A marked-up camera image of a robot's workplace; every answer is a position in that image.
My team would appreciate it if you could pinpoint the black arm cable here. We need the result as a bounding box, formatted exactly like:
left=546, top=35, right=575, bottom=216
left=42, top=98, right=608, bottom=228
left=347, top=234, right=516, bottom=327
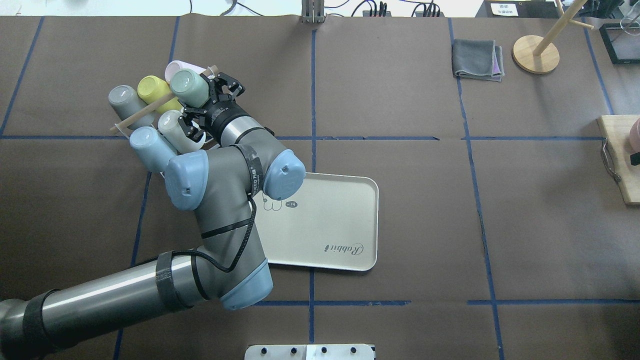
left=130, top=192, right=258, bottom=274

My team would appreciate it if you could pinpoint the wooden cutting board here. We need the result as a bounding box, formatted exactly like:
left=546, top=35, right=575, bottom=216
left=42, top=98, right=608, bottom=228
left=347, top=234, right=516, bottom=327
left=597, top=114, right=640, bottom=205

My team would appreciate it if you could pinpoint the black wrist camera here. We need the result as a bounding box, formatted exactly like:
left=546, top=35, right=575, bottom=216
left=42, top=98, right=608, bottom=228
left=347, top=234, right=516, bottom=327
left=214, top=72, right=245, bottom=101

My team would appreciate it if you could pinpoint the beige rabbit tray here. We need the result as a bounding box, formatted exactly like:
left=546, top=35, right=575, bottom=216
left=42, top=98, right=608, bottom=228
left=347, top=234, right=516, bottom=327
left=254, top=173, right=379, bottom=272

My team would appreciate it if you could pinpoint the yellow cup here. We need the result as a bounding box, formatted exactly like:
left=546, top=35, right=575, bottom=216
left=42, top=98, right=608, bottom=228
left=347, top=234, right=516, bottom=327
left=137, top=75, right=183, bottom=115

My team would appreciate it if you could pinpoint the grey folded cloth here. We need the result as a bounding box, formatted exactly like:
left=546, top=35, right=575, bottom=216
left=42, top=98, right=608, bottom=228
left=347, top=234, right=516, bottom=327
left=451, top=38, right=505, bottom=82

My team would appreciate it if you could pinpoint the pink ice bowl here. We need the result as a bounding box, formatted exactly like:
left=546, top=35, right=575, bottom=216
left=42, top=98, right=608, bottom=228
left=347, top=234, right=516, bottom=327
left=628, top=118, right=640, bottom=154

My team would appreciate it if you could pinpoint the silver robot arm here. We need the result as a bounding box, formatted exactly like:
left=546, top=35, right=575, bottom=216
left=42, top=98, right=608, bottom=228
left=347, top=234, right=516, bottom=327
left=1, top=68, right=306, bottom=360

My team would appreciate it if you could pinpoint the green cup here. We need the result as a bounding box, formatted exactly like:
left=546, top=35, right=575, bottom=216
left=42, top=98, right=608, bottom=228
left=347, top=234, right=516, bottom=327
left=169, top=68, right=210, bottom=109

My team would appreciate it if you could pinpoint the white wire cup rack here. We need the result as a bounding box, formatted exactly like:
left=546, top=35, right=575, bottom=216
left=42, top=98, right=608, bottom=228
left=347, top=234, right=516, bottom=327
left=109, top=64, right=221, bottom=176

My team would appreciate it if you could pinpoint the grey cup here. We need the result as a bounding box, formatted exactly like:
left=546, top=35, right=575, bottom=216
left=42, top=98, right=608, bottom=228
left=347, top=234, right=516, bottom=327
left=108, top=85, right=155, bottom=130

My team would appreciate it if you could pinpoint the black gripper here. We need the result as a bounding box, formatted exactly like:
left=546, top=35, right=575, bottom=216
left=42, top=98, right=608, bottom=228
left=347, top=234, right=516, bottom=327
left=179, top=72, right=247, bottom=144

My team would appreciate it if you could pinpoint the cream white cup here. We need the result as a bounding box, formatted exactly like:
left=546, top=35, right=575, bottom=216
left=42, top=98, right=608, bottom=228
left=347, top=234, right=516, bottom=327
left=158, top=109, right=206, bottom=154

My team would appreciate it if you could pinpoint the black metal tray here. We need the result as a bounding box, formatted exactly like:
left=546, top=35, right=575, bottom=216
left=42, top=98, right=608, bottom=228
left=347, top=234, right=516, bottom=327
left=599, top=23, right=640, bottom=65

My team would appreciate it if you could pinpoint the light blue cup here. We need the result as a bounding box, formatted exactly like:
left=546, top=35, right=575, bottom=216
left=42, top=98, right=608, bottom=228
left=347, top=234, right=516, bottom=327
left=129, top=126, right=178, bottom=173

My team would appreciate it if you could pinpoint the wooden mug tree stand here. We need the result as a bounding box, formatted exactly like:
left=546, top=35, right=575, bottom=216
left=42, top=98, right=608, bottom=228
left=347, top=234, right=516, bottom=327
left=511, top=0, right=595, bottom=75

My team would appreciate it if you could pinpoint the aluminium frame post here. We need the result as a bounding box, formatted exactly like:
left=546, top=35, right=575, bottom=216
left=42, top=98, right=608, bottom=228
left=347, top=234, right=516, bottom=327
left=301, top=0, right=326, bottom=24

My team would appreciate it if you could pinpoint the black box with label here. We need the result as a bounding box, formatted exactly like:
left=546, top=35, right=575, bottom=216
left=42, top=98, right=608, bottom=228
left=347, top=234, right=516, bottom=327
left=475, top=0, right=560, bottom=19

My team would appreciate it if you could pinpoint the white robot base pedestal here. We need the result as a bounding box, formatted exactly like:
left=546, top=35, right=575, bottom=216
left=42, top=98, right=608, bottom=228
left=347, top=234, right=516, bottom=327
left=244, top=343, right=377, bottom=360

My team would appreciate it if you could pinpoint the pink cup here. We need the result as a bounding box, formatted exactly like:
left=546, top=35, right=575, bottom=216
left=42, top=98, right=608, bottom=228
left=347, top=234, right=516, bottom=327
left=164, top=60, right=206, bottom=82

